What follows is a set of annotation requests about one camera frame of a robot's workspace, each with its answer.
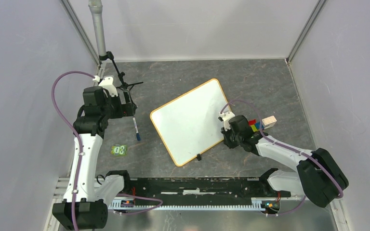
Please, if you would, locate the blue whiteboard marker pen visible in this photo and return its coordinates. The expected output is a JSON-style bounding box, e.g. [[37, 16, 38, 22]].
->
[[132, 116, 141, 141]]

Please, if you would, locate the yellow framed whiteboard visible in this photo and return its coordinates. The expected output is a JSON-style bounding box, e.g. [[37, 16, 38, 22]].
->
[[150, 78, 230, 167]]

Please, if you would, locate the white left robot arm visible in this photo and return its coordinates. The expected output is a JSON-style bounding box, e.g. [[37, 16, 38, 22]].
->
[[51, 86, 137, 231]]

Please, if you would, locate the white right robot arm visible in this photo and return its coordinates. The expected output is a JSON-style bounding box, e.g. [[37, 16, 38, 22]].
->
[[219, 112, 349, 207]]

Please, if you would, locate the colourful toy block stack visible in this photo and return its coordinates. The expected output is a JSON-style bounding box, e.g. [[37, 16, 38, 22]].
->
[[248, 116, 277, 132]]

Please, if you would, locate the green owl eraser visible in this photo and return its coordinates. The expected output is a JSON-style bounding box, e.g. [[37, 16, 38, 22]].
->
[[110, 145, 127, 156]]

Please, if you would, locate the grey vertical pole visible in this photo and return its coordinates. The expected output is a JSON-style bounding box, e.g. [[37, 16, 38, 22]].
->
[[88, 0, 107, 61]]

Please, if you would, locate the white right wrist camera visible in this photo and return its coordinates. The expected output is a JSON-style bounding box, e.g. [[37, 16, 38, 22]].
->
[[219, 111, 235, 131]]

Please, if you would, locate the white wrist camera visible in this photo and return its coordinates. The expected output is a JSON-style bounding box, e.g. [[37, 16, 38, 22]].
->
[[93, 76, 118, 97], [219, 111, 235, 131]]

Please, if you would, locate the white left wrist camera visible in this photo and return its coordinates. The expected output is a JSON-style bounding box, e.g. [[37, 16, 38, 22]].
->
[[93, 76, 118, 97]]

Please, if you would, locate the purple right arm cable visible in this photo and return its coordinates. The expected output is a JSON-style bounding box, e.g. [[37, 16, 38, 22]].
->
[[219, 99, 344, 218]]

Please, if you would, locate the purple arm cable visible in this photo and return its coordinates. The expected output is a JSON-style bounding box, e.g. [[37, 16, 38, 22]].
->
[[219, 99, 344, 218], [51, 70, 164, 231]]

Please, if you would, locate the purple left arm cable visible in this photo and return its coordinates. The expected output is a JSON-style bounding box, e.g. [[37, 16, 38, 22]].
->
[[51, 70, 164, 231]]

